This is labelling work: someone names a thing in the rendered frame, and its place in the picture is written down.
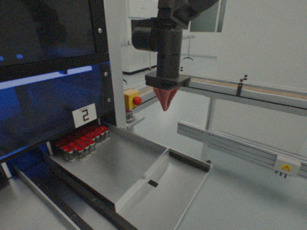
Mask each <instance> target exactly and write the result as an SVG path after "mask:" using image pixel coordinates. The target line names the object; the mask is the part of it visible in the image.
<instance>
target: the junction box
mask: <svg viewBox="0 0 307 230"><path fill-rule="evenodd" d="M300 167H301V162H299V161H296V160H294V159H291V158H287V157H284V156H281V155H277V156H276V159H275V162H274V165H273V169H274V170H277V171H279V172H282V173H285V174H288V175H291V176H294V177H296V176H297V173H298V171H299V169H300Z"/></svg>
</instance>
